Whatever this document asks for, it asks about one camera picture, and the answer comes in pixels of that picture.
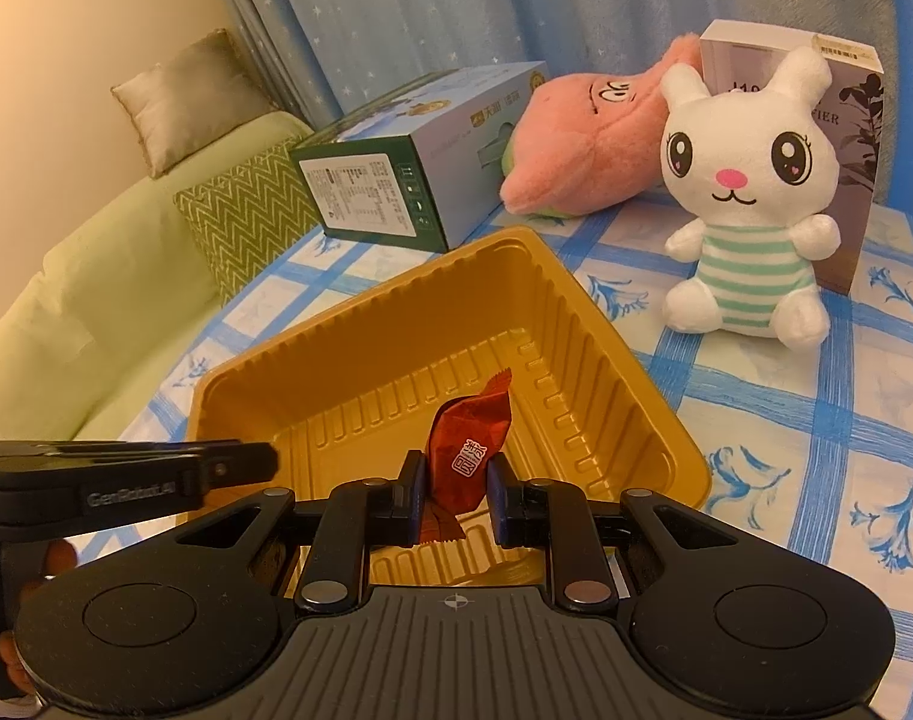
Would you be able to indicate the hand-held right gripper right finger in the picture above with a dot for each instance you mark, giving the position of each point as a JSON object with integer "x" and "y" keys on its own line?
{"x": 499, "y": 510}

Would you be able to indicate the plant print cardboard box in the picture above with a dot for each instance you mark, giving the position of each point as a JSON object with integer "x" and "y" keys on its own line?
{"x": 854, "y": 165}

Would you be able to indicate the beige satin cushion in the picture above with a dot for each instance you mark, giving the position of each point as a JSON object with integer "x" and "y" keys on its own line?
{"x": 179, "y": 105}

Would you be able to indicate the person's left hand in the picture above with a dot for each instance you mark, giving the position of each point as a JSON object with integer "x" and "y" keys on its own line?
{"x": 60, "y": 559}

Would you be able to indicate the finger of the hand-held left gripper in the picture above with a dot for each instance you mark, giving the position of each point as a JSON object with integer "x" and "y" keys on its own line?
{"x": 239, "y": 469}
{"x": 89, "y": 448}

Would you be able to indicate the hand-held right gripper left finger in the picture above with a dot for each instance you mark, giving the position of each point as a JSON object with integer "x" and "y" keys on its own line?
{"x": 419, "y": 499}

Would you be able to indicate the pink plush toy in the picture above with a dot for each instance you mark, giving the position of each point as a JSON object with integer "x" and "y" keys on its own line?
{"x": 576, "y": 150}

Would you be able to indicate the dark red candy packet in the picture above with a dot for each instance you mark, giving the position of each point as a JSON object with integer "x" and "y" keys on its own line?
{"x": 464, "y": 450}

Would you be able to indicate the green and white carton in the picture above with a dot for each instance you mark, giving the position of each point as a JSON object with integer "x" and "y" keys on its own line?
{"x": 426, "y": 165}

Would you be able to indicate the golden plastic tray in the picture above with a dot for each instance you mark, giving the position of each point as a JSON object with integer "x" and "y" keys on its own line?
{"x": 336, "y": 360}

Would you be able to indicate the light green sofa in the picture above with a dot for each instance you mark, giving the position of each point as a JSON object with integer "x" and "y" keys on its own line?
{"x": 89, "y": 292}

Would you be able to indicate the green zigzag cushion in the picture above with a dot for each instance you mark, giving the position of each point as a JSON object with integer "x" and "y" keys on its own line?
{"x": 239, "y": 217}

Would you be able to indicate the blue checked tablecloth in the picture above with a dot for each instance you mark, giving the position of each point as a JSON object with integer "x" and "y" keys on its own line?
{"x": 764, "y": 405}

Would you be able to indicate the white rabbit plush toy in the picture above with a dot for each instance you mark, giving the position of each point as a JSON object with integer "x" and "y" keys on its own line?
{"x": 734, "y": 165}

